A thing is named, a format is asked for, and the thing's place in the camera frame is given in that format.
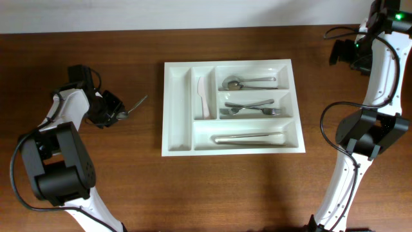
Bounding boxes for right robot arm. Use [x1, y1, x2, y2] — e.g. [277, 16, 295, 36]
[303, 0, 411, 232]

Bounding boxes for long metal tweezers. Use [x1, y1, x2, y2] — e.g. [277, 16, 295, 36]
[211, 132, 286, 146]

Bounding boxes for pink plastic knife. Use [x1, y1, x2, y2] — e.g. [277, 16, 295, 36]
[197, 77, 211, 119]

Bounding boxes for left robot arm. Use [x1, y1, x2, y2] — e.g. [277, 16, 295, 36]
[12, 64, 127, 231]

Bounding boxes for silver fork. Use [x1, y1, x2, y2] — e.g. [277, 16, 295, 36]
[219, 99, 274, 116]
[225, 103, 282, 115]

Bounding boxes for white plastic cutlery tray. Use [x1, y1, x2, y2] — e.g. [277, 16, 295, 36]
[162, 59, 305, 157]

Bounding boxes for silver tablespoon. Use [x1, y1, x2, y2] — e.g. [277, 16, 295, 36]
[222, 75, 276, 88]
[225, 82, 277, 91]

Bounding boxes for silver teaspoon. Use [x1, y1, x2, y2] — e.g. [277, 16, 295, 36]
[116, 95, 148, 121]

